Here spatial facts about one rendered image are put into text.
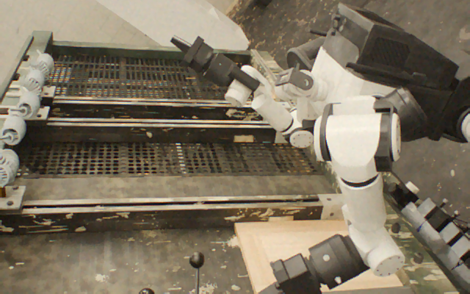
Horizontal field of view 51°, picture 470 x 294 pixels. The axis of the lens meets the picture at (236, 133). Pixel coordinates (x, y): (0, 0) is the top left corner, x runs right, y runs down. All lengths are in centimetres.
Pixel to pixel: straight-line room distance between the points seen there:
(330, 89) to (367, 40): 17
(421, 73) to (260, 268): 65
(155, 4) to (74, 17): 180
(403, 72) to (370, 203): 45
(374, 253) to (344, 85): 42
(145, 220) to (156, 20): 394
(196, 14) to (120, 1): 77
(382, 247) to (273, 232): 58
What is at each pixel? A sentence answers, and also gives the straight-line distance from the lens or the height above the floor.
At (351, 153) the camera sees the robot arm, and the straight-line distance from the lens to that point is 80.
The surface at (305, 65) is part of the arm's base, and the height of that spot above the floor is 135.
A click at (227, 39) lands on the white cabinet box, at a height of 24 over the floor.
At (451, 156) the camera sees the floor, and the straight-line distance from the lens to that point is 275.
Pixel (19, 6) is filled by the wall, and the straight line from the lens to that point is 682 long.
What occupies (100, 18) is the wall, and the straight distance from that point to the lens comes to 671.
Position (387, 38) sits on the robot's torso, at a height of 137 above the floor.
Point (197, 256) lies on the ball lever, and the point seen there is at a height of 145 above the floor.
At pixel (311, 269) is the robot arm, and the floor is 136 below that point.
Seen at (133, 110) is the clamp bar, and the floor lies 149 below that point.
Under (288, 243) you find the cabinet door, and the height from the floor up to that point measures 111.
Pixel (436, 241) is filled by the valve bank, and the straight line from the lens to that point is 163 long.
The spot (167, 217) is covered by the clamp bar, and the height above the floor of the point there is 142.
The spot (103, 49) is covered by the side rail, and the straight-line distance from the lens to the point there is 279.
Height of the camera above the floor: 201
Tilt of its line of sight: 26 degrees down
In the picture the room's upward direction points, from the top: 57 degrees counter-clockwise
